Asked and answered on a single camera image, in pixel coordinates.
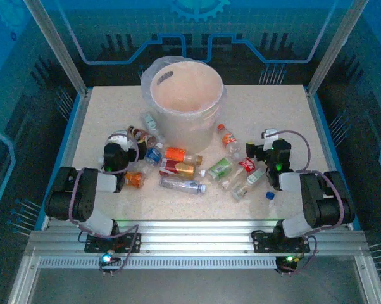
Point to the crushed clear plastic bottle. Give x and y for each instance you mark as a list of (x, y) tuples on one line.
[(143, 166)]

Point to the brown label plastic bottle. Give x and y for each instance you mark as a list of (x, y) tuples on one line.
[(143, 135)]

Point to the blue label bottle white cap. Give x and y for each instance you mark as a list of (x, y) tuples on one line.
[(153, 155)]

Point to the red cola label bottle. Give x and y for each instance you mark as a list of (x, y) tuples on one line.
[(247, 164)]

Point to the orange cap clear bottle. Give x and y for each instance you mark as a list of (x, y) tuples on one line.
[(228, 139)]

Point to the orange soda bottle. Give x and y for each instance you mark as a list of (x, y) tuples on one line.
[(134, 180)]

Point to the clear bottle white green label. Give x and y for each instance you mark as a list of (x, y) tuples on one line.
[(253, 179)]

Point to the green label plastic bottle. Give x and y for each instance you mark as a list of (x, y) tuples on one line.
[(220, 168)]

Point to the clear bottle blue cap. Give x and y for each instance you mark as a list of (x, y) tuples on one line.
[(270, 195)]

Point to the clear bottle blue-grey cap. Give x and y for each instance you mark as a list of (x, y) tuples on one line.
[(181, 185)]

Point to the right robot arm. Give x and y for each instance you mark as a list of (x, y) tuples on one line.
[(317, 196)]

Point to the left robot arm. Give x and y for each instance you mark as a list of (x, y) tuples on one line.
[(83, 196)]

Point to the small clear bottle green label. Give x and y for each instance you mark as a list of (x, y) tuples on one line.
[(150, 122)]

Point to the red label tea bottle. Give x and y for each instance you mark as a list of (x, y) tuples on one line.
[(171, 168)]

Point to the orange label amber bottle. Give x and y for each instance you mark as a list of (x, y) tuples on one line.
[(176, 153)]

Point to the blue table edge strip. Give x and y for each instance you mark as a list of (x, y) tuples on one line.
[(70, 136), (323, 126)]

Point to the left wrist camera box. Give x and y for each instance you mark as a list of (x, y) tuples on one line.
[(121, 142)]

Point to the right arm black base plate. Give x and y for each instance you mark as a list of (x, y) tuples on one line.
[(263, 244)]

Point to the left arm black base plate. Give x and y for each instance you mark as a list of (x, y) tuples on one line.
[(95, 245)]

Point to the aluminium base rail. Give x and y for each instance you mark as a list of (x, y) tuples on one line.
[(193, 240)]

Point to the aluminium frame post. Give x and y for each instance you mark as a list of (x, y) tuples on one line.
[(57, 47), (336, 47)]

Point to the aluminium frame leg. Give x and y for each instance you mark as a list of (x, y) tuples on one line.
[(371, 282), (22, 282)]

